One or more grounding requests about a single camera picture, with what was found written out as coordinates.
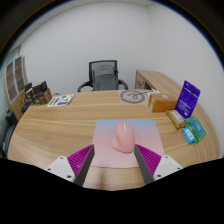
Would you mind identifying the small tan box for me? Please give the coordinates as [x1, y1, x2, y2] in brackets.
[166, 109, 186, 130]

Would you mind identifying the brown printed cardboard box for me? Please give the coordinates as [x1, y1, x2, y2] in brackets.
[32, 87, 53, 106]

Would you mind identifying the dark open cardboard box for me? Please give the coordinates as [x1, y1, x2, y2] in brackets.
[31, 80, 48, 95]

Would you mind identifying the orange cardboard box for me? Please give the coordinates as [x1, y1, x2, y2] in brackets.
[147, 92, 178, 114]

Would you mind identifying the blue packet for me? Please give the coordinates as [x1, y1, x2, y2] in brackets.
[181, 127, 196, 145]

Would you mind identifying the green packet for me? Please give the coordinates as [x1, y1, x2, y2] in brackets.
[184, 116, 207, 144]

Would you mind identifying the wooden shelf cabinet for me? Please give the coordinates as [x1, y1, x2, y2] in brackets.
[3, 55, 30, 121]

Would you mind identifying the white green-blue printed sheet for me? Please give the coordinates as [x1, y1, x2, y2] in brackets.
[46, 93, 76, 108]

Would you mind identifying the black leather sofa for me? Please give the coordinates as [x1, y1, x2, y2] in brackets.
[0, 109, 19, 158]

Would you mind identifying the purple package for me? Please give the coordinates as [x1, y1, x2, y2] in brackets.
[174, 79, 202, 119]

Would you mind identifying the pink-blue gradient mouse pad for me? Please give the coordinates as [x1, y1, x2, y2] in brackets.
[90, 119, 166, 169]

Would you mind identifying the grey backpack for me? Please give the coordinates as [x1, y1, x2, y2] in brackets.
[92, 64, 119, 91]

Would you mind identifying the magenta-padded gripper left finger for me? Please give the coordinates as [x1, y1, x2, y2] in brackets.
[44, 144, 96, 187]

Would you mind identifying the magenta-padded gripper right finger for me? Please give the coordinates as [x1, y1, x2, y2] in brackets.
[133, 144, 184, 185]

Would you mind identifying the wooden side desk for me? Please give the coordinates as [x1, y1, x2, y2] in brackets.
[134, 69, 191, 101]

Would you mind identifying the black mesh office chair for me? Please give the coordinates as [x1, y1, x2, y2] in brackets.
[77, 59, 129, 93]

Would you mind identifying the pink computer mouse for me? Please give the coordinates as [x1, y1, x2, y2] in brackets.
[110, 122, 136, 154]

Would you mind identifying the grey round-print sheet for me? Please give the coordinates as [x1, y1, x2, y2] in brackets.
[119, 88, 161, 105]

